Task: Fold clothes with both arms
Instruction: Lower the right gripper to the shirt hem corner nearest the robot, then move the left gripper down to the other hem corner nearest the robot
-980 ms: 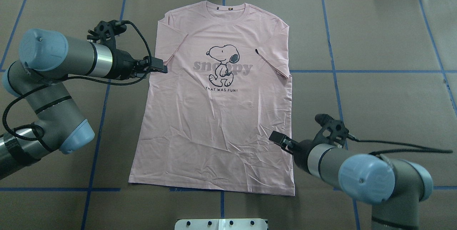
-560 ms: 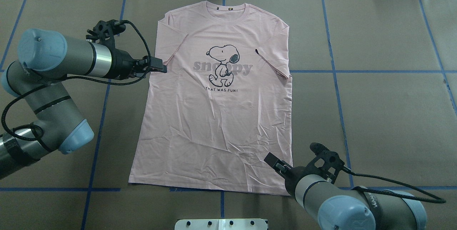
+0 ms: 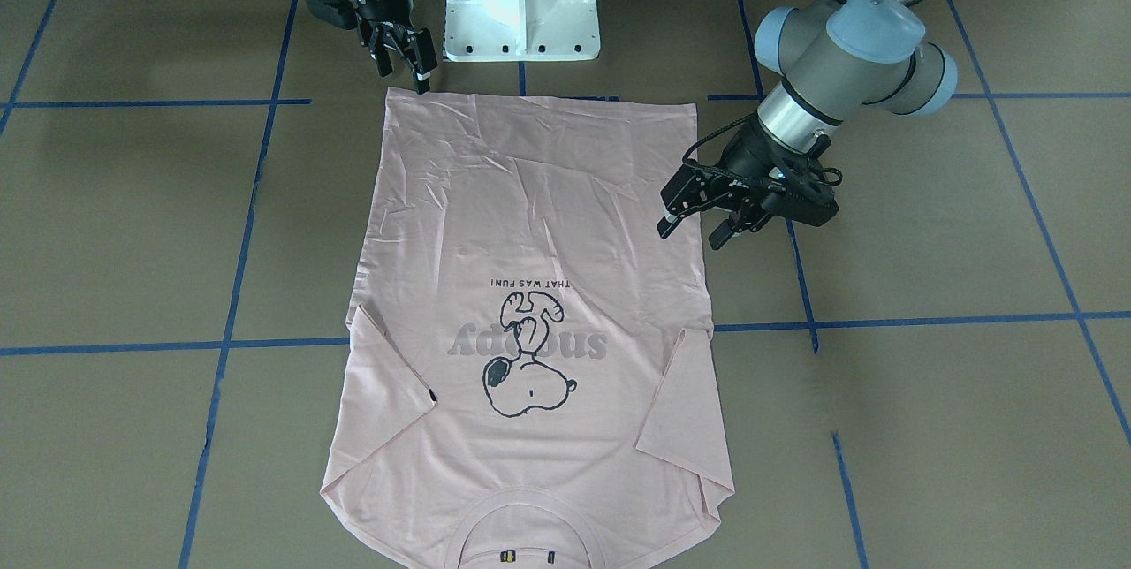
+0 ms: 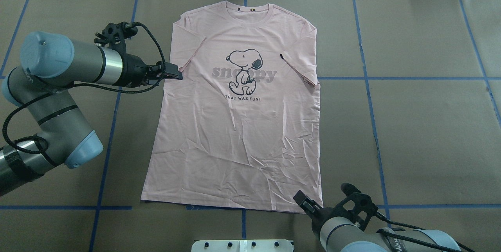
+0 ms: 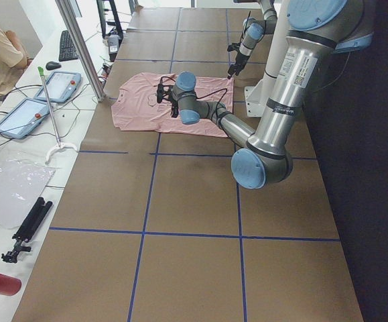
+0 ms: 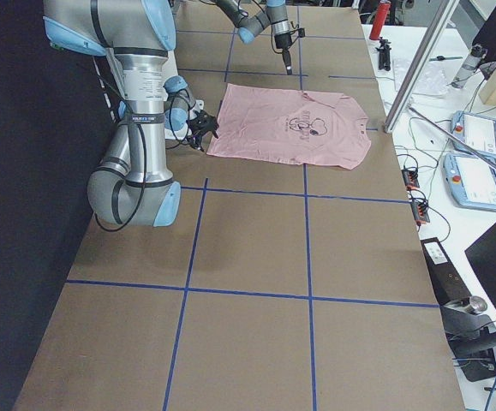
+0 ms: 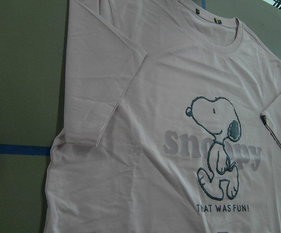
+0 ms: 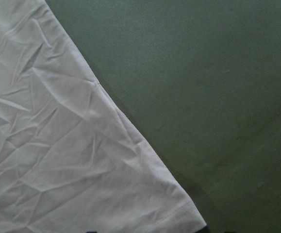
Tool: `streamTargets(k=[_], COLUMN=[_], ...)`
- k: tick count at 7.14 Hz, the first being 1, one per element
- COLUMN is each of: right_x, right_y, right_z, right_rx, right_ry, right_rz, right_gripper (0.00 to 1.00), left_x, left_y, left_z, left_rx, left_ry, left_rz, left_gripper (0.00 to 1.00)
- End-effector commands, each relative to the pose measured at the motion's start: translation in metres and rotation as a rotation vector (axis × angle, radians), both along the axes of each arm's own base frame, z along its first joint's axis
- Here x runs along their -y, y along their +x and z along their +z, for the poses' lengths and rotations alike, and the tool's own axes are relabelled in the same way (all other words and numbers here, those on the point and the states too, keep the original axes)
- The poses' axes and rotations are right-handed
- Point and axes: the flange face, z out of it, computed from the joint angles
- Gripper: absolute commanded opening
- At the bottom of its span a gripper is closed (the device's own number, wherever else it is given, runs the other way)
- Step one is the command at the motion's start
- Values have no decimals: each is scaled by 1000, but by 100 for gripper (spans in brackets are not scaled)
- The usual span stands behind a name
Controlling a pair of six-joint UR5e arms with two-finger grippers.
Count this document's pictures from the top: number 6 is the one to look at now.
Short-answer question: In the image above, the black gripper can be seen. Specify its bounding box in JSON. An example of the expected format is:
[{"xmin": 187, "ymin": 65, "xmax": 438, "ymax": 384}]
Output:
[
  {"xmin": 273, "ymin": 32, "xmax": 293, "ymax": 75},
  {"xmin": 188, "ymin": 110, "xmax": 219, "ymax": 151}
]

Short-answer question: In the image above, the pink Snoopy t-shirt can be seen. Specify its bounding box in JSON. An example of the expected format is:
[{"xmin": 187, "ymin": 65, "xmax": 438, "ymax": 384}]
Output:
[{"xmin": 207, "ymin": 84, "xmax": 371, "ymax": 170}]

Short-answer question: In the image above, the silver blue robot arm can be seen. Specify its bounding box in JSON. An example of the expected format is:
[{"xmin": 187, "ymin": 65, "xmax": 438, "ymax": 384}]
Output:
[
  {"xmin": 215, "ymin": 0, "xmax": 294, "ymax": 75},
  {"xmin": 44, "ymin": 1, "xmax": 218, "ymax": 232}
]

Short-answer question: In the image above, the small black tripod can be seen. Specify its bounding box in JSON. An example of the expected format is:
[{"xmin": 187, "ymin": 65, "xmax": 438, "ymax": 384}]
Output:
[{"xmin": 376, "ymin": 37, "xmax": 391, "ymax": 71}]

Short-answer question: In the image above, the red bottle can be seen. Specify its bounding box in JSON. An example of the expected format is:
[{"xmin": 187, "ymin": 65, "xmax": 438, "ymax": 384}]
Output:
[{"xmin": 369, "ymin": 0, "xmax": 391, "ymax": 41}]

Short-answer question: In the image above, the clear plastic bag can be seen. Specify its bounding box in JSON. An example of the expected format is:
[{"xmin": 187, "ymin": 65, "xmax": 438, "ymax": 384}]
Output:
[{"xmin": 391, "ymin": 58, "xmax": 449, "ymax": 97}]

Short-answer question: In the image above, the upper orange black connector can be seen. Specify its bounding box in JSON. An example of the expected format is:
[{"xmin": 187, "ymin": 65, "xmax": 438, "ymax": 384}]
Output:
[{"xmin": 401, "ymin": 168, "xmax": 420, "ymax": 191}]

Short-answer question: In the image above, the orange black connector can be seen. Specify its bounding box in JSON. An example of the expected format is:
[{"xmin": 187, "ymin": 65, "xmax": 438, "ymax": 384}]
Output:
[
  {"xmin": 401, "ymin": 168, "xmax": 420, "ymax": 191},
  {"xmin": 410, "ymin": 198, "xmax": 430, "ymax": 226}
]

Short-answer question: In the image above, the lower orange black connector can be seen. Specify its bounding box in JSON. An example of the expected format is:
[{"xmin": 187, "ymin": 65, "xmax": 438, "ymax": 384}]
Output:
[{"xmin": 410, "ymin": 198, "xmax": 430, "ymax": 226}]

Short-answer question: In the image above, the upper blue teach pendant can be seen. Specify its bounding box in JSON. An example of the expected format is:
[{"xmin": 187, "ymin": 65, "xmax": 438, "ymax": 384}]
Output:
[{"xmin": 451, "ymin": 111, "xmax": 496, "ymax": 160}]

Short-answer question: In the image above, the blue teach pendant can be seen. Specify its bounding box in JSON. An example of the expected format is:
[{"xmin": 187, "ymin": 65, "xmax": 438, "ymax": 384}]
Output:
[
  {"xmin": 451, "ymin": 111, "xmax": 496, "ymax": 160},
  {"xmin": 443, "ymin": 153, "xmax": 496, "ymax": 211}
]

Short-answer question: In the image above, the lower blue teach pendant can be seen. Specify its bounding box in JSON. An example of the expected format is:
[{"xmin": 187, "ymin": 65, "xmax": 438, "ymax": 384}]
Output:
[{"xmin": 443, "ymin": 153, "xmax": 496, "ymax": 211}]

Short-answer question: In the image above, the metal rod with green tip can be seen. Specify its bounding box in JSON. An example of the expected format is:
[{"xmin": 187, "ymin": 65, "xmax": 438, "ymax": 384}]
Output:
[{"xmin": 409, "ymin": 105, "xmax": 496, "ymax": 196}]

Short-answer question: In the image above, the black box with white label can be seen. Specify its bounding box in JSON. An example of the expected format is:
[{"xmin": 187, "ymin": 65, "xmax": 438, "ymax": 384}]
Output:
[{"xmin": 421, "ymin": 237, "xmax": 472, "ymax": 306}]

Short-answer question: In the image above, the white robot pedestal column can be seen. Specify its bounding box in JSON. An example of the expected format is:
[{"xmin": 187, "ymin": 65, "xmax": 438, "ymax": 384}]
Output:
[{"xmin": 163, "ymin": 51, "xmax": 204, "ymax": 140}]

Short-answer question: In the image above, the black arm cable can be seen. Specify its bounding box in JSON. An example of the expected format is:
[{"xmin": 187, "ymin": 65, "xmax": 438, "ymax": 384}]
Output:
[{"xmin": 93, "ymin": 55, "xmax": 197, "ymax": 233}]

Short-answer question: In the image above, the aluminium frame post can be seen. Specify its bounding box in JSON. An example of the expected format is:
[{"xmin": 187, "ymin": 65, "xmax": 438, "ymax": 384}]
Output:
[{"xmin": 384, "ymin": 0, "xmax": 460, "ymax": 133}]

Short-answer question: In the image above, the black clamp mount with knob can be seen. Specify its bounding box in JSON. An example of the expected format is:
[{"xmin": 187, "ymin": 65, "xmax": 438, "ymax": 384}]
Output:
[{"xmin": 440, "ymin": 297, "xmax": 496, "ymax": 382}]

